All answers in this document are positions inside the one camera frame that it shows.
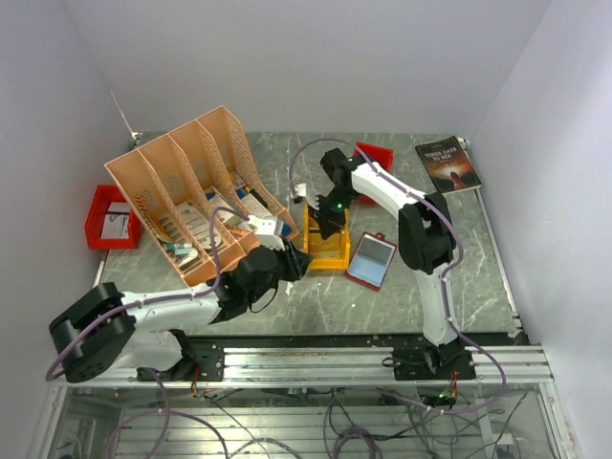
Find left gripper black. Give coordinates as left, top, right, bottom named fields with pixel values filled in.
left=248, top=237, right=314, bottom=303

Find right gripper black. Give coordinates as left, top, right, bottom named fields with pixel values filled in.
left=308, top=186, right=359, bottom=239

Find yellow plastic bin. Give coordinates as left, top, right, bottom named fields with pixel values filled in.
left=302, top=204, right=352, bottom=271

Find red card holder wallet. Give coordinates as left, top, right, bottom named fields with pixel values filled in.
left=344, top=231, right=397, bottom=291

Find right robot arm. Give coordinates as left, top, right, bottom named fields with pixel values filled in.
left=309, top=148, right=463, bottom=379

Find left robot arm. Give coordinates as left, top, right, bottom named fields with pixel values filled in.
left=46, top=241, right=313, bottom=383

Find red bin with cards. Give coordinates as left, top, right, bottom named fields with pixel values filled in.
left=351, top=142, right=397, bottom=211

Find white cards in left bin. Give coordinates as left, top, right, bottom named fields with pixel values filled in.
left=100, top=202, right=131, bottom=239

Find pink file organizer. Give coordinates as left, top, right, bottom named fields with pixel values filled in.
left=105, top=106, right=299, bottom=287

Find dark paperback book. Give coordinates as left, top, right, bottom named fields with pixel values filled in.
left=415, top=136, right=482, bottom=195

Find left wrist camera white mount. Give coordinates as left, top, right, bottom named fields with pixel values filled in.
left=246, top=215, right=286, bottom=251

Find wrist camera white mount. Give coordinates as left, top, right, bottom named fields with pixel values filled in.
left=246, top=215, right=286, bottom=251
left=292, top=183, right=319, bottom=210

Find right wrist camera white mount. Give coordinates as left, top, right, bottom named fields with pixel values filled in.
left=292, top=183, right=319, bottom=210

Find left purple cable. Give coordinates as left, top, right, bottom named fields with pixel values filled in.
left=45, top=206, right=254, bottom=459

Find purple cable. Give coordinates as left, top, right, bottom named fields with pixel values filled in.
left=287, top=138, right=508, bottom=417
left=45, top=206, right=254, bottom=459

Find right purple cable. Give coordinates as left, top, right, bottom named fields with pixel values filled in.
left=287, top=138, right=508, bottom=417

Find aluminium mounting rail frame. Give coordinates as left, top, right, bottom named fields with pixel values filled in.
left=33, top=332, right=578, bottom=458

